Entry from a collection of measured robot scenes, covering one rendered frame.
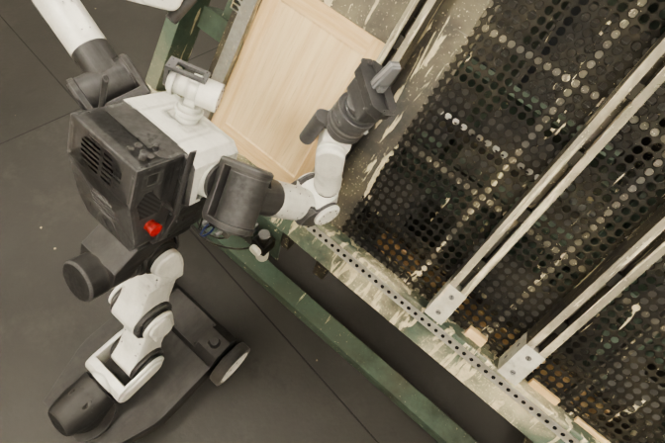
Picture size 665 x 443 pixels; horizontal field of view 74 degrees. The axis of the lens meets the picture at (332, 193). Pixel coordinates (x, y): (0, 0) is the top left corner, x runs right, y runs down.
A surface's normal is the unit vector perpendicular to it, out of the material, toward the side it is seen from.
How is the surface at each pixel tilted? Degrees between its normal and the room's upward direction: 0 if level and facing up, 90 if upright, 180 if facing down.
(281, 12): 58
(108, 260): 22
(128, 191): 67
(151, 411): 0
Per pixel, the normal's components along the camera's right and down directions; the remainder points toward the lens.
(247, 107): -0.43, 0.22
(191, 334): 0.18, -0.53
